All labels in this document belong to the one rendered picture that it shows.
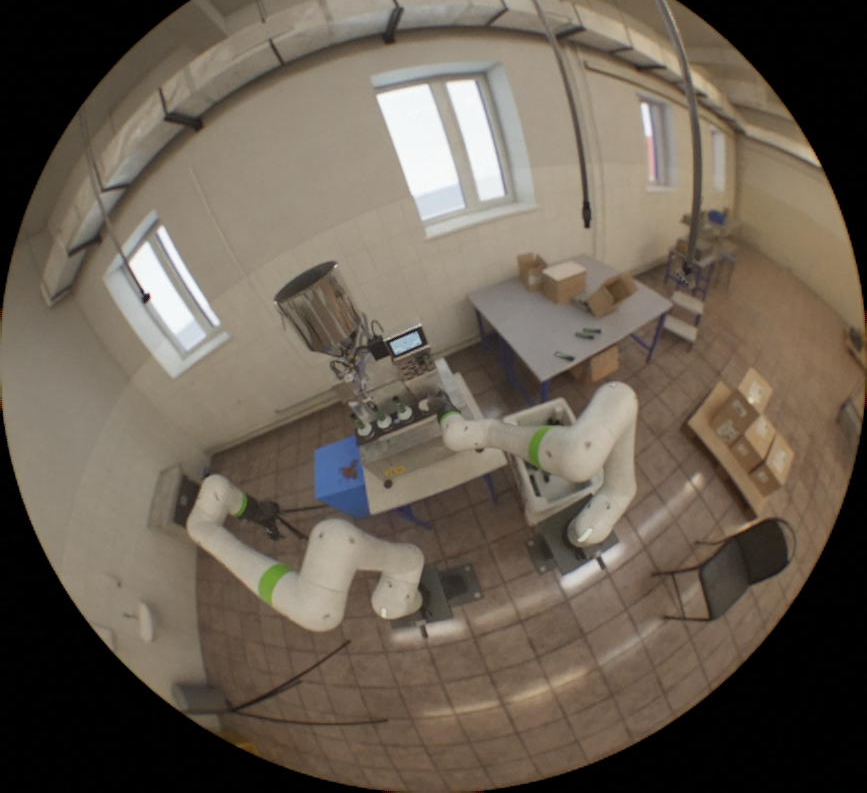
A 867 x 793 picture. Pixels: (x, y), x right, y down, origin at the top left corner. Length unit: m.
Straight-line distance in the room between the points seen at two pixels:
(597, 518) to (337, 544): 0.73
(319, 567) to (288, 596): 0.11
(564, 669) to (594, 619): 0.42
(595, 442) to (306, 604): 0.66
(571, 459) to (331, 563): 0.52
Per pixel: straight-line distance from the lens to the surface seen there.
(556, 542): 1.13
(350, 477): 1.84
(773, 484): 2.80
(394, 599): 0.95
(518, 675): 2.22
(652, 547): 2.29
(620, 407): 0.64
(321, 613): 0.61
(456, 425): 0.86
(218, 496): 0.86
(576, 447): 0.56
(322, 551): 0.59
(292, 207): 2.37
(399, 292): 2.53
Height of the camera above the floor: 2.03
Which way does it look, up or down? 41 degrees down
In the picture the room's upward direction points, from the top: 21 degrees counter-clockwise
